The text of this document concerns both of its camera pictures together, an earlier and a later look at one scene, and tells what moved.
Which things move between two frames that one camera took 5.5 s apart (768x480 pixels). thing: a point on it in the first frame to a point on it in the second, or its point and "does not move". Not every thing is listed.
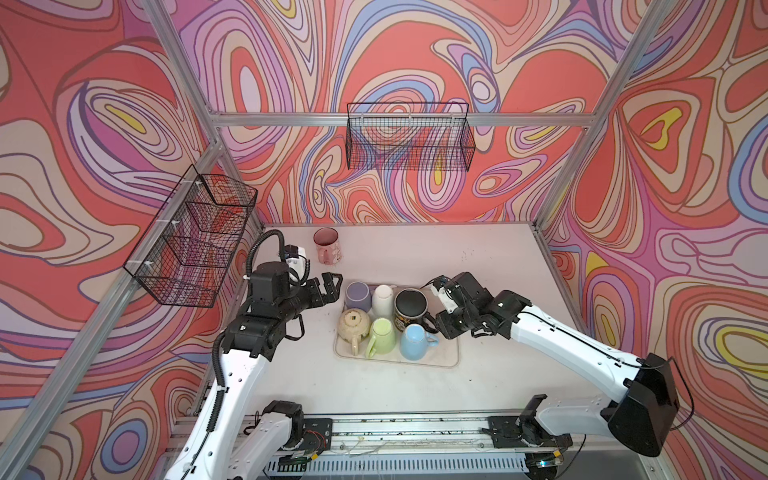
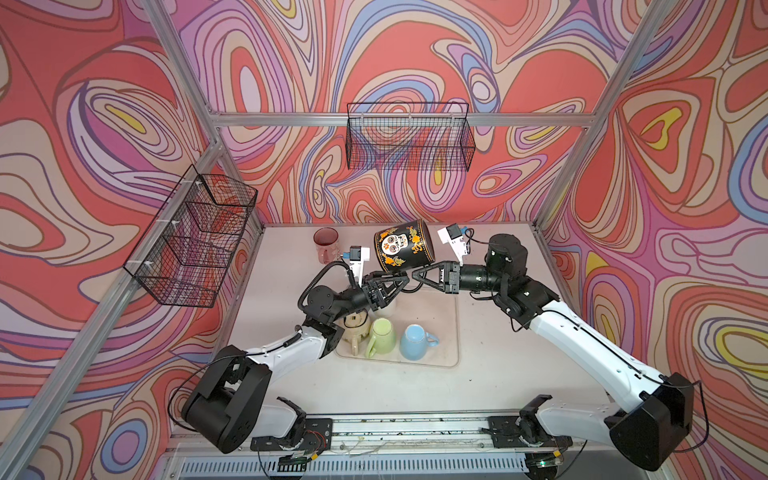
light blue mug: x=414 y=342 does not move
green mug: x=383 y=338 does not move
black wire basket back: x=409 y=136 does not move
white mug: x=383 y=301 does not move
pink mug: x=329 y=249 does not move
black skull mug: x=410 y=307 to x=406 y=246
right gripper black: x=443 y=320 to x=452 y=287
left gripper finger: x=332 y=283 to x=389 y=283
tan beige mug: x=353 y=325 does not move
